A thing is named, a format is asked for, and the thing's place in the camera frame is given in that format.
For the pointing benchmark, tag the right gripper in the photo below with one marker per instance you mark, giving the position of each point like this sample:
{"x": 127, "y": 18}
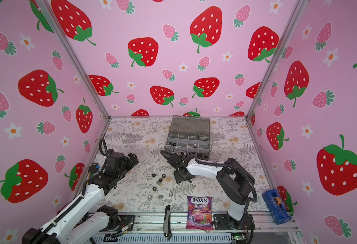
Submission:
{"x": 177, "y": 178}

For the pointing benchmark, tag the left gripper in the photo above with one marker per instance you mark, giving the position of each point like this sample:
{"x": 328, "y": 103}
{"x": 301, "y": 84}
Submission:
{"x": 134, "y": 159}

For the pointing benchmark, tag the silver wing nuts pile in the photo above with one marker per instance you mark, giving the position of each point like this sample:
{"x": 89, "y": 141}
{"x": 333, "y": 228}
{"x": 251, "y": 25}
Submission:
{"x": 180, "y": 151}

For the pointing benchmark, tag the grey plastic organizer box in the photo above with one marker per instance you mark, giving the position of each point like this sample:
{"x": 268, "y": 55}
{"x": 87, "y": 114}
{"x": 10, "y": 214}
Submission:
{"x": 192, "y": 133}

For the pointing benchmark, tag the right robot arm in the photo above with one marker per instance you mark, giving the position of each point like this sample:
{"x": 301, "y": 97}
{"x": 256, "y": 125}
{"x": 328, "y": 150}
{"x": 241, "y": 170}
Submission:
{"x": 237, "y": 183}

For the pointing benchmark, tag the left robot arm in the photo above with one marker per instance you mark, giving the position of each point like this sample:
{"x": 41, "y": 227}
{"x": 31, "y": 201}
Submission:
{"x": 68, "y": 227}

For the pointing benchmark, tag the black nuts cluster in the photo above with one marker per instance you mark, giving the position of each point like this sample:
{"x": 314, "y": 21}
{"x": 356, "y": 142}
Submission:
{"x": 159, "y": 179}

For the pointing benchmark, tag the hex key set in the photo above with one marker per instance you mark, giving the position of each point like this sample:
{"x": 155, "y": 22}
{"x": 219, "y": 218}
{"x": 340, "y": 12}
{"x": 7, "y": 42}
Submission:
{"x": 93, "y": 170}

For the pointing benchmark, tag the Fox's candy bag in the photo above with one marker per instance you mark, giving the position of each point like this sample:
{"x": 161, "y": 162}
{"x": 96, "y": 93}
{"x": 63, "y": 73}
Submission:
{"x": 199, "y": 213}

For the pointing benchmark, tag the black utility knife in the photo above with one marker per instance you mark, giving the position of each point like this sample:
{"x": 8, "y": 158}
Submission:
{"x": 166, "y": 223}

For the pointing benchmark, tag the blue tape dispenser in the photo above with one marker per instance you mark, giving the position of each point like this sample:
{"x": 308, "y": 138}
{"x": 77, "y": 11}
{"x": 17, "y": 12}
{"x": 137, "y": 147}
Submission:
{"x": 276, "y": 206}

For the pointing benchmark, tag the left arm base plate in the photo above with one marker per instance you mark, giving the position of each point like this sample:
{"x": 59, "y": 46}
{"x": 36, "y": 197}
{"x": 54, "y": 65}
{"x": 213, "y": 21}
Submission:
{"x": 119, "y": 222}

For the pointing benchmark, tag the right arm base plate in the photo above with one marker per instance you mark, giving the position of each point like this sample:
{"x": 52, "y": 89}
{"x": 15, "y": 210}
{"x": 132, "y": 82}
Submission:
{"x": 226, "y": 222}

